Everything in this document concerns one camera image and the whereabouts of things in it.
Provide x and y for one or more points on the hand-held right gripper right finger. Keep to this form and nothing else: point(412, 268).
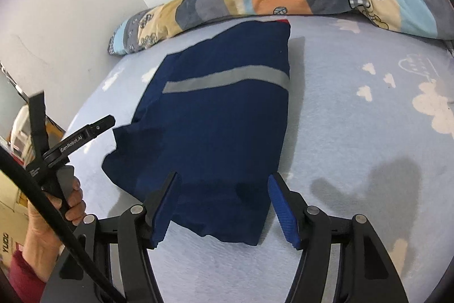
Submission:
point(283, 214)

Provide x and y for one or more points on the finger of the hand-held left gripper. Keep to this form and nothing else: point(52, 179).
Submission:
point(92, 131)
point(38, 122)

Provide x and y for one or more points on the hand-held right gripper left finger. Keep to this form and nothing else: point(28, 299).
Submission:
point(166, 214)

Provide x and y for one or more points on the navy work jacket red collar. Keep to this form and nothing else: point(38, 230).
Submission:
point(220, 132)

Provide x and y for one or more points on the person's left hand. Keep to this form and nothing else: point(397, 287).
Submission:
point(42, 239)

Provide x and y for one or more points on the cardboard box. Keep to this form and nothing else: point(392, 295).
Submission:
point(10, 217)

